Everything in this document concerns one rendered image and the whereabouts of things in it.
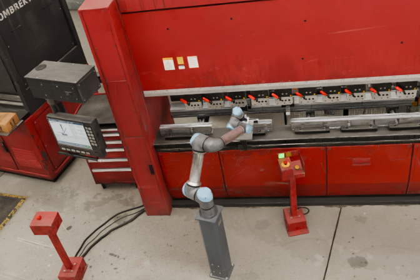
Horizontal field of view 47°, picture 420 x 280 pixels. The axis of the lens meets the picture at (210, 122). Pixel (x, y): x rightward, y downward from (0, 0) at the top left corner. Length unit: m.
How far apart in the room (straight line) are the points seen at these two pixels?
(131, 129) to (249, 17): 1.45
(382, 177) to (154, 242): 2.25
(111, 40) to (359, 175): 2.51
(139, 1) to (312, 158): 2.04
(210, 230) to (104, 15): 1.86
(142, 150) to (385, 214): 2.36
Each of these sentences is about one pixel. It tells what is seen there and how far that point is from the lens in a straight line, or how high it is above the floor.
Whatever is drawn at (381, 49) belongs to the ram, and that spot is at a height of 1.65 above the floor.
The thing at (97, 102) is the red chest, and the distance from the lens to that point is 5.19.
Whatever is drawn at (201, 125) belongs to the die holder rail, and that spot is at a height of 0.97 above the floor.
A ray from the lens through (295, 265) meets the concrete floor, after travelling 4.49.
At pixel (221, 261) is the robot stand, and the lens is 4.26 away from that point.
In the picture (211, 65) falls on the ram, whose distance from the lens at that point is 4.06.
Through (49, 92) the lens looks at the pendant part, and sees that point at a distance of 3.86.
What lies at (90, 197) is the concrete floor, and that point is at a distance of 5.57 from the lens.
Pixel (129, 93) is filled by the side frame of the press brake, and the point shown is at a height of 1.52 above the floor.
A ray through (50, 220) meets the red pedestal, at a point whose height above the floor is 0.80.
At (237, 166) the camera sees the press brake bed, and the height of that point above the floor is 0.56.
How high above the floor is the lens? 3.64
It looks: 36 degrees down
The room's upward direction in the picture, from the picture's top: 11 degrees counter-clockwise
